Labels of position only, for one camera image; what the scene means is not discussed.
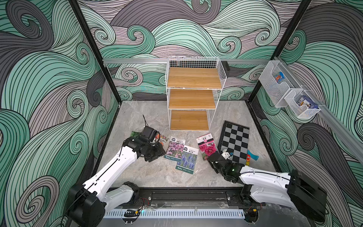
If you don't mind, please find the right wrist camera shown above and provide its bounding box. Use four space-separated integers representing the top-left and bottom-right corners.
222 150 232 160

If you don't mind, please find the magenta flower seed packet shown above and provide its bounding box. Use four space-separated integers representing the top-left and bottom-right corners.
196 133 217 160

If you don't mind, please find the upper clear wall bin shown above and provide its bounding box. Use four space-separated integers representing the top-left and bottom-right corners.
259 61 293 108

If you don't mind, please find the clear wall bin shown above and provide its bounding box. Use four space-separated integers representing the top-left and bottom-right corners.
259 61 293 108
284 89 320 119

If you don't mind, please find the blue card box in bin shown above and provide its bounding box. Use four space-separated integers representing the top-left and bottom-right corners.
297 95 319 109

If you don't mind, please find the lavender seed packet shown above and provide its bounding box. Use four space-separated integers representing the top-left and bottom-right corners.
175 146 199 175

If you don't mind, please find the black white chessboard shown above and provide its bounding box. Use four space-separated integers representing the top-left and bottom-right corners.
217 121 251 166

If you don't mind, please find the grey slotted cable duct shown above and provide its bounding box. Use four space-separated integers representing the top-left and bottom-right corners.
104 208 246 219

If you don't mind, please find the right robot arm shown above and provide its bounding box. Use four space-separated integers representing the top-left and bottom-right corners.
208 152 328 223

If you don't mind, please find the blue red item in bin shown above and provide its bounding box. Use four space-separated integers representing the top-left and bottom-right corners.
274 72 285 84

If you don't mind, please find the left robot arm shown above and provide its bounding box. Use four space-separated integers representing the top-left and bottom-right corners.
64 125 165 227

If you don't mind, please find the mixed colour flower seed packet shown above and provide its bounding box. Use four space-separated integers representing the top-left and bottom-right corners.
154 133 169 146

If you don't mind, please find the green leaf seed packet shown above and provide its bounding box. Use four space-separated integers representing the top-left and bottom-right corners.
130 131 141 138

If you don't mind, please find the white wire shelf rack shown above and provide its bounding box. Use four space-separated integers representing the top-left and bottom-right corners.
165 56 227 131

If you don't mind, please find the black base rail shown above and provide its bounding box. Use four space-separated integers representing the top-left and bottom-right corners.
121 186 267 209

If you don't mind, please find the lower clear wall bin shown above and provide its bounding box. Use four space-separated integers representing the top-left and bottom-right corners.
284 89 320 119

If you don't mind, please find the black wall bin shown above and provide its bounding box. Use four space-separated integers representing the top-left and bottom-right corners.
221 61 230 77

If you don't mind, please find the pink flower seed packet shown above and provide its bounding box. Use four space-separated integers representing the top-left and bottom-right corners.
164 137 186 162

